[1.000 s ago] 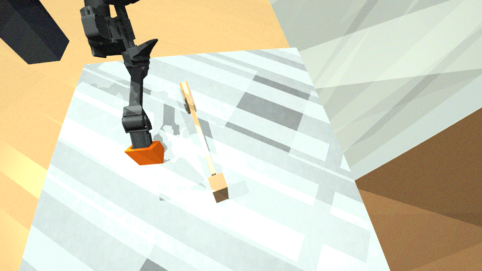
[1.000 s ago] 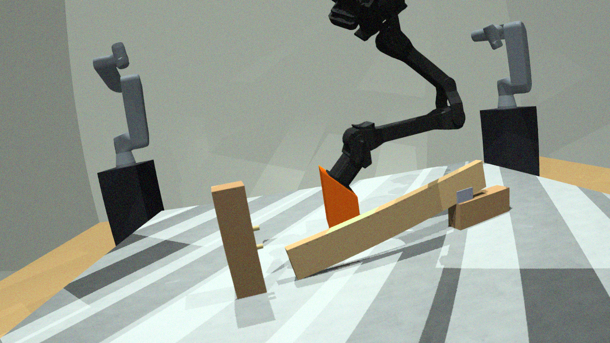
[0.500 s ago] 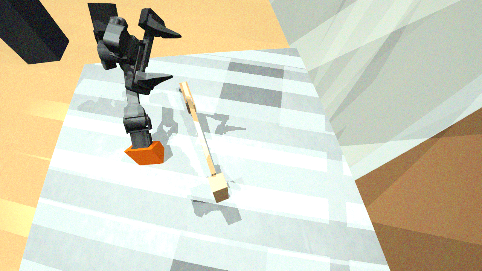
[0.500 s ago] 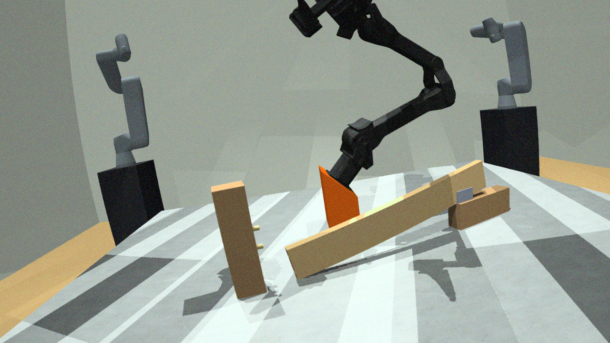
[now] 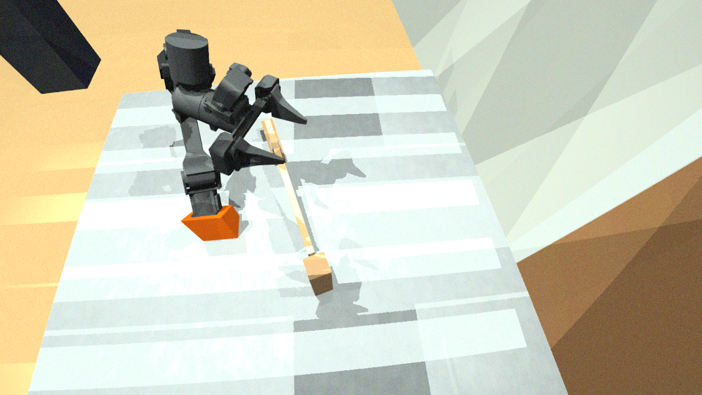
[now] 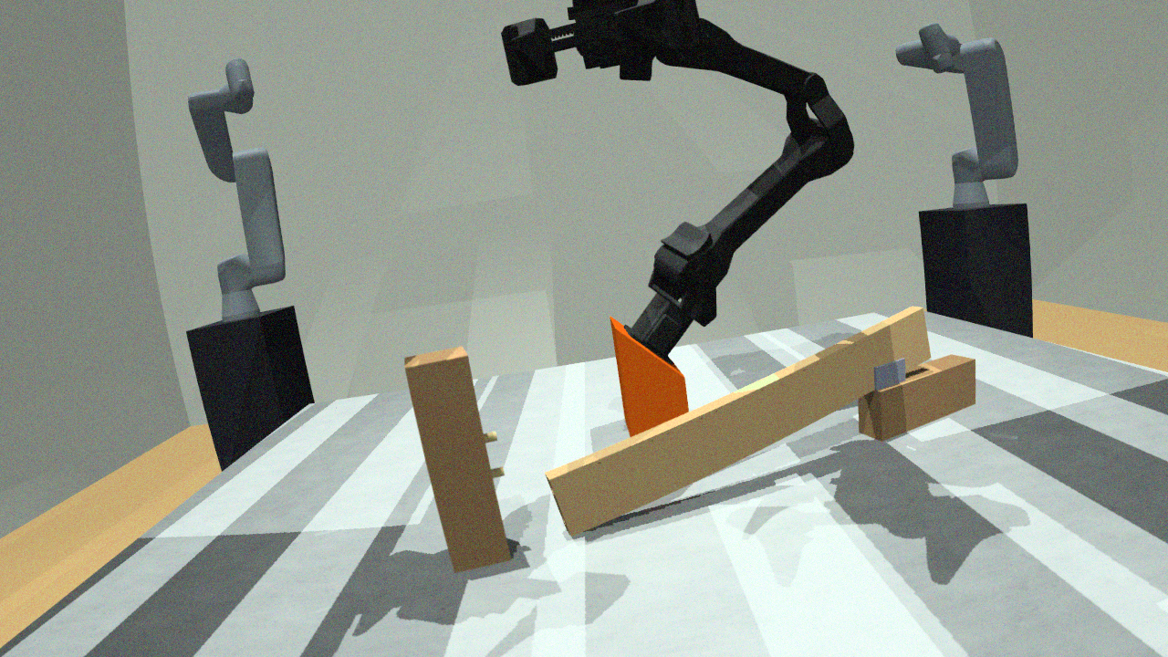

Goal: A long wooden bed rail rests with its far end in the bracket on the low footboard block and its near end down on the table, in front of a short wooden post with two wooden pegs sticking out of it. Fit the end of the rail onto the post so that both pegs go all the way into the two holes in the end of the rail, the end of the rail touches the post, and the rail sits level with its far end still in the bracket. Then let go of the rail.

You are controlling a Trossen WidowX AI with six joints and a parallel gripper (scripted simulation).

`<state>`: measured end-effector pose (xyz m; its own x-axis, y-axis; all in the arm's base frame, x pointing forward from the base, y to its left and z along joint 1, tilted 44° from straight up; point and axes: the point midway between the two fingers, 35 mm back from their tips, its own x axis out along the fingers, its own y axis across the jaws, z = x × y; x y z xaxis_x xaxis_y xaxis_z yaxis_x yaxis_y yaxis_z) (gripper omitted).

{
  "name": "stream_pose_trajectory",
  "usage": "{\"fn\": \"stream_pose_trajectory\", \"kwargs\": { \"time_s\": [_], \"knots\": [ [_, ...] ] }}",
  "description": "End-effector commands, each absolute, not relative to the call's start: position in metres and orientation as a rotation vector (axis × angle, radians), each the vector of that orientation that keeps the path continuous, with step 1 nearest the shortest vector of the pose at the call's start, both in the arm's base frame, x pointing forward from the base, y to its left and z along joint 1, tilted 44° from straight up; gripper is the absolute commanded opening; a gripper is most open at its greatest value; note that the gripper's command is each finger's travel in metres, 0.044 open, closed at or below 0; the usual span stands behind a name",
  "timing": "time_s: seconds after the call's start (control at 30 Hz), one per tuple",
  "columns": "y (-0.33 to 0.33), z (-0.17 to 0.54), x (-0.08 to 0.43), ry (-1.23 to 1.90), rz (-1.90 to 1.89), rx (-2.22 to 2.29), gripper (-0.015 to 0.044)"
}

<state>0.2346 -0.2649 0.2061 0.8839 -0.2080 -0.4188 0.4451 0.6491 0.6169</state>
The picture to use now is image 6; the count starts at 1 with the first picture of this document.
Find long wooden bed rail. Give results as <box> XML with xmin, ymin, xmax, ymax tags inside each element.
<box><xmin>545</xmin><ymin>307</ymin><xmax>932</xmax><ymax>537</ymax></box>

